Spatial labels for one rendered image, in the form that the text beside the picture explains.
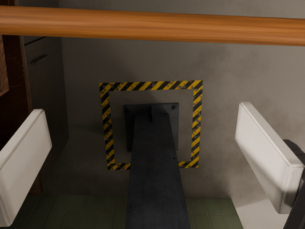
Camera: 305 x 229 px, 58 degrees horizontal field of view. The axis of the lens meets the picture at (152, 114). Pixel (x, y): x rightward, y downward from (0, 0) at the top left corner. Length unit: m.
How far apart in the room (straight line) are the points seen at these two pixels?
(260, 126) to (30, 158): 0.13
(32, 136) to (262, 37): 0.25
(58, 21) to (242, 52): 1.38
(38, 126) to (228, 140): 1.65
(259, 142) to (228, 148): 1.66
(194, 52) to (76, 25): 1.28
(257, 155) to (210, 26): 0.18
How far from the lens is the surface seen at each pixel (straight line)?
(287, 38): 0.35
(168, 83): 1.58
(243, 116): 0.18
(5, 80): 1.06
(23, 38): 1.06
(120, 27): 0.31
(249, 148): 0.18
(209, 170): 1.89
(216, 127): 1.73
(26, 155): 0.17
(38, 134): 0.18
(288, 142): 0.17
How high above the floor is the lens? 1.51
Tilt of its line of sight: 66 degrees down
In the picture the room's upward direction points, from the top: 177 degrees clockwise
